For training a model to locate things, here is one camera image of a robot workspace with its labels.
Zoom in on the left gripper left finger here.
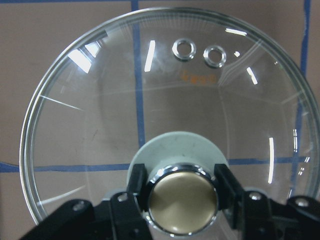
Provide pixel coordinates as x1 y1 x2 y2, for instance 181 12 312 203
110 163 147 240

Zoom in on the glass pot lid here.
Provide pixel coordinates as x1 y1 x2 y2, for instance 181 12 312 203
19 7 320 240

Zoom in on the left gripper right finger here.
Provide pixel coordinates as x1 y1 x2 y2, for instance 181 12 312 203
214 164 275 240

